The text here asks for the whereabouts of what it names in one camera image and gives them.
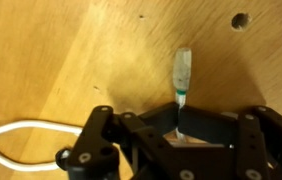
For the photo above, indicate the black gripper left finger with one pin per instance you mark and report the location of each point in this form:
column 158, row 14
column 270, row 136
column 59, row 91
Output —
column 97, row 140

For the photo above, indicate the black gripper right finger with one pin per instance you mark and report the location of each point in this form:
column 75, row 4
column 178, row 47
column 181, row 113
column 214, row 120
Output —
column 207, row 125

